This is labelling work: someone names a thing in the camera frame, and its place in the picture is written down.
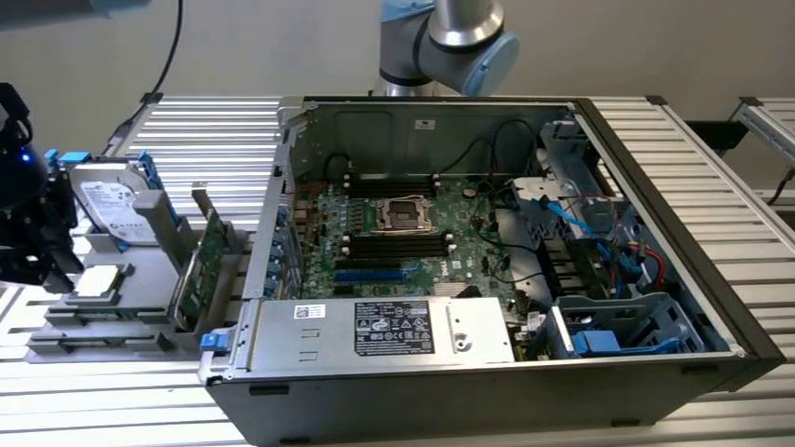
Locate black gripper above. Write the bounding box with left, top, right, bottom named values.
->
left=0, top=139, right=85, bottom=292

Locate green RAM stick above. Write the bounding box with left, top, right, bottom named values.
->
left=73, top=305, right=168, bottom=323

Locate silver hard disk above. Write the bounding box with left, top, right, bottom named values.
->
left=65, top=159, right=168, bottom=248

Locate silver CPU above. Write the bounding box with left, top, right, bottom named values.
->
left=68, top=264, right=124, bottom=300

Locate grey parts rack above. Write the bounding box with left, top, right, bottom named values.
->
left=24, top=189, right=250, bottom=365

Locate blue hard disk carrier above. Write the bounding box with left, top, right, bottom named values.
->
left=44, top=148, right=166, bottom=197

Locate green graphics card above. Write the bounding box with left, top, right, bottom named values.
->
left=168, top=182, right=229, bottom=332

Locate silver power supply unit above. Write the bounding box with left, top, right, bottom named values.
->
left=245, top=296, right=517, bottom=370

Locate black long expansion slot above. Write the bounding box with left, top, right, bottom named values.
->
left=334, top=259, right=402, bottom=272

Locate blue expansion slot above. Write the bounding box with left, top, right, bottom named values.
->
left=334, top=271, right=402, bottom=284

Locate green motherboard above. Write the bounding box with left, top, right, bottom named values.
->
left=289, top=180, right=531, bottom=323

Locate silver chipset heatsink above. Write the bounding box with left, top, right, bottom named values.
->
left=432, top=283, right=484, bottom=300

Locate black open PC case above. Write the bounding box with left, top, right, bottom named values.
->
left=196, top=95, right=787, bottom=446

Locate grey optical drive cage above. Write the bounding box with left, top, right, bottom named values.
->
left=512, top=118, right=623, bottom=225

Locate blue disk bay latch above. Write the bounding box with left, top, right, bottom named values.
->
left=572, top=331, right=623, bottom=359

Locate grey disk bay cage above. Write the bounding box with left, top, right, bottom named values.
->
left=551, top=291, right=708, bottom=360

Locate black hanging cable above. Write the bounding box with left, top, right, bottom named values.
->
left=150, top=0, right=186, bottom=100

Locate CPU socket with metal frame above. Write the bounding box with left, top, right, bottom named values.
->
left=370, top=196, right=437, bottom=233

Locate black looped power wire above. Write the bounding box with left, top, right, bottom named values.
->
left=442, top=118, right=539, bottom=177

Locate light blue SATA wire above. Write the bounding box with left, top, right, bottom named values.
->
left=537, top=196, right=629, bottom=286

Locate red wire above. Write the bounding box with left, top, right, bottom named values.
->
left=643, top=248, right=667, bottom=286

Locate thin black cable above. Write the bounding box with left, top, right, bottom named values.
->
left=765, top=166, right=795, bottom=207

